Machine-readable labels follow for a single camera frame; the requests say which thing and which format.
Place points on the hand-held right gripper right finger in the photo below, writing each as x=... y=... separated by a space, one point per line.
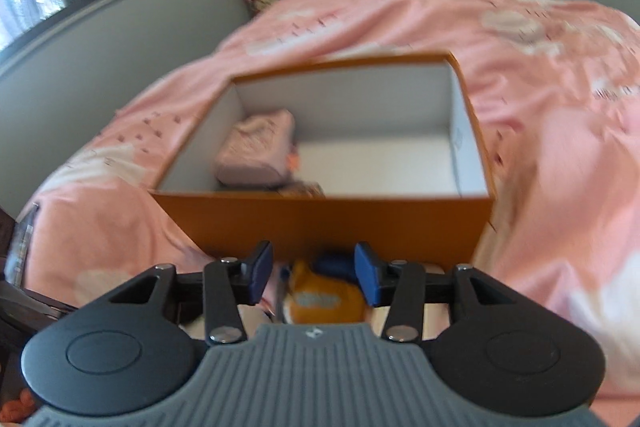
x=368 y=277

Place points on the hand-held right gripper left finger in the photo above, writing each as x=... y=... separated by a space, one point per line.
x=260 y=274

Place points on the orange and blue doll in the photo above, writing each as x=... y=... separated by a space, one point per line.
x=320 y=297

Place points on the orange cardboard box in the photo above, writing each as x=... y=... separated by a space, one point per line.
x=325 y=222

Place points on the brown and white plush toy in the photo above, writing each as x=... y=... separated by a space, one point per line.
x=302 y=189

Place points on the pink pouch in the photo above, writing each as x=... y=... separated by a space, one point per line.
x=255 y=147

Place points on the pink printed blanket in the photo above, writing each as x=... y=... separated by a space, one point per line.
x=550 y=132

